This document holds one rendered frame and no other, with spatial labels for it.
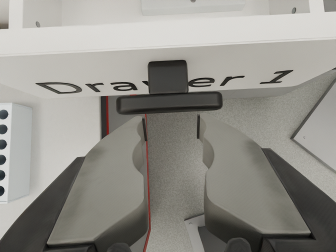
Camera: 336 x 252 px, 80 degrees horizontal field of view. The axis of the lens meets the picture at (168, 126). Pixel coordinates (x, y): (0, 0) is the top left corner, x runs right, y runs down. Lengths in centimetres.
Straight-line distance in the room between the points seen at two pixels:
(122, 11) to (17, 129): 20
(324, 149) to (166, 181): 80
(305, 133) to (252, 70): 104
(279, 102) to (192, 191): 64
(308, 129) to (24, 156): 116
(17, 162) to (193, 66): 26
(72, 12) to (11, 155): 19
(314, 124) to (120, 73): 114
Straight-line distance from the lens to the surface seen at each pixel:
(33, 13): 23
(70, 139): 32
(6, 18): 43
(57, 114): 33
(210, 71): 18
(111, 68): 16
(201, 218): 110
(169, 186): 107
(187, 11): 25
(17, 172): 33
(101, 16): 26
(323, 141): 126
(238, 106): 112
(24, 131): 34
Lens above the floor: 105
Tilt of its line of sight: 85 degrees down
